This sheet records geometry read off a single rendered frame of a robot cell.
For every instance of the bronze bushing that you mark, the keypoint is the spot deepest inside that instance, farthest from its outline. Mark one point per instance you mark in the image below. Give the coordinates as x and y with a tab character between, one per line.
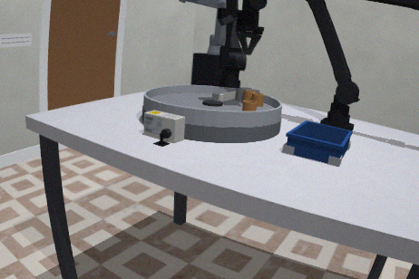
247	95
249	106
258	98

